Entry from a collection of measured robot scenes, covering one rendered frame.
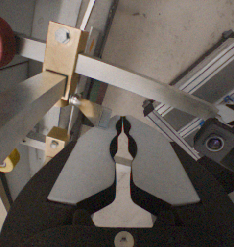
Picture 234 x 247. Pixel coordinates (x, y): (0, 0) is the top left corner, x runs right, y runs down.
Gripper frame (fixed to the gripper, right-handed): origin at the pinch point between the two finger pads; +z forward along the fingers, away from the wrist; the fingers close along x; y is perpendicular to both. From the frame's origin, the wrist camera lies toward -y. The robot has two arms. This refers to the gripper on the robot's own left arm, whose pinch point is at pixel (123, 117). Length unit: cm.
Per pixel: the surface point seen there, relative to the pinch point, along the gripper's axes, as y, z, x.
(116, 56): 5, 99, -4
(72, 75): -0.8, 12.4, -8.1
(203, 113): 6.3, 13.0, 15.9
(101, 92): 7.8, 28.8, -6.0
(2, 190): 34, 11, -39
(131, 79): 0.0, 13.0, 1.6
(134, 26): -15, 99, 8
